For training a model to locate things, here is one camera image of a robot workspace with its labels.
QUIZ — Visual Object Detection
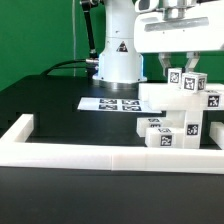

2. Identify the white flat tagged plank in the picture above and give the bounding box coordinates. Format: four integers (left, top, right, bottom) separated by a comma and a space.
78, 97, 161, 114

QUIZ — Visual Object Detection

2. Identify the white tagged cube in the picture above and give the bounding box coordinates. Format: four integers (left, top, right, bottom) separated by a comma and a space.
168, 68, 182, 87
181, 72, 207, 93

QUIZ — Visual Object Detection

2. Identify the black cable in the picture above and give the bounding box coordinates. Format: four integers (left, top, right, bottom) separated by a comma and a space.
40, 59, 98, 76

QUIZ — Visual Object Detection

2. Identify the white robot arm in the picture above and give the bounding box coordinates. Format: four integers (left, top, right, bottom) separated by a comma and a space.
93, 0, 224, 89

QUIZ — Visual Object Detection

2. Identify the white tagged block front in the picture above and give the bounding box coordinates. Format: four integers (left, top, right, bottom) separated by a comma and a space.
136, 117, 163, 137

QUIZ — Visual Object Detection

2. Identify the white chair back part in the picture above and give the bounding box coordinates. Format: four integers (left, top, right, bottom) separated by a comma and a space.
138, 83, 224, 111

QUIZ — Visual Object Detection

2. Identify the white U-shaped border frame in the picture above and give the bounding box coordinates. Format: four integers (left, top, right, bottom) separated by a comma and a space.
0, 114, 224, 174

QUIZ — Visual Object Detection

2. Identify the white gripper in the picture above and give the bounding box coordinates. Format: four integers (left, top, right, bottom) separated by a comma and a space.
134, 0, 224, 77

